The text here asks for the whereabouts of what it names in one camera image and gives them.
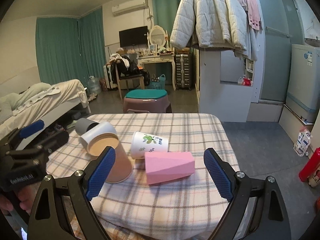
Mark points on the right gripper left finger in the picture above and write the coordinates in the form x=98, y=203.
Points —
x=49, y=218

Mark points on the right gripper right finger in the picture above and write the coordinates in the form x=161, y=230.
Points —
x=269, y=218

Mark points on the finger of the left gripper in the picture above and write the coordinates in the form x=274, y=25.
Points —
x=31, y=129
x=48, y=145

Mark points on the brown kraft paper cup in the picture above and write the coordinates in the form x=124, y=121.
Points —
x=115, y=157

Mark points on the grey cup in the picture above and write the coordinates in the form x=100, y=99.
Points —
x=83, y=125

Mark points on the white cup with green print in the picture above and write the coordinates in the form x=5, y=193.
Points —
x=144, y=142

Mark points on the pink faceted cup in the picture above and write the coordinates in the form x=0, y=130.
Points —
x=161, y=167

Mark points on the bed with beige sheet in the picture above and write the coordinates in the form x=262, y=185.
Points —
x=19, y=110

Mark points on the red bottle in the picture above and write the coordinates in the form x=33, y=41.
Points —
x=310, y=167

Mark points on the large water bottle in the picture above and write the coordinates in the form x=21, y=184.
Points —
x=94, y=85

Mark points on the plastic package on floor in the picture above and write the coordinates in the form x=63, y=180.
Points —
x=303, y=141

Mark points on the green curtain left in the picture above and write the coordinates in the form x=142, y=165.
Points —
x=70, y=48

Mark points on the white suitcase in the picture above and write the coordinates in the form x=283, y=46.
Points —
x=108, y=77

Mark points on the purple stool with teal cushion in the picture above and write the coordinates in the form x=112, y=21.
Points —
x=147, y=101

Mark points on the wooden chair with clothes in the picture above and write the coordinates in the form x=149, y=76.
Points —
x=122, y=68

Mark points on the white washing machine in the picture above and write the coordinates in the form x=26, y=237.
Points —
x=303, y=89

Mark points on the teal basket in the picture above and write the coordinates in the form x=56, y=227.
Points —
x=157, y=82

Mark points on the white wardrobe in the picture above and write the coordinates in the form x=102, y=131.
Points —
x=230, y=102

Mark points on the black television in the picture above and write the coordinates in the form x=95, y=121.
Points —
x=133, y=37

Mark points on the oval vanity mirror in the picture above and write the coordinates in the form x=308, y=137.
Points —
x=157, y=36

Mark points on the black drawer cabinet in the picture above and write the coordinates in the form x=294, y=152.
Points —
x=184, y=73

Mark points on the white air conditioner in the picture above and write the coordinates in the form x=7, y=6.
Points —
x=129, y=6

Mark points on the green curtain behind mirror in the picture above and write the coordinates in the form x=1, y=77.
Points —
x=164, y=13

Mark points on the white puffer jacket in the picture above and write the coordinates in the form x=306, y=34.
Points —
x=218, y=24

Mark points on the pink towel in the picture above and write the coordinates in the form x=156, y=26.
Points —
x=253, y=14

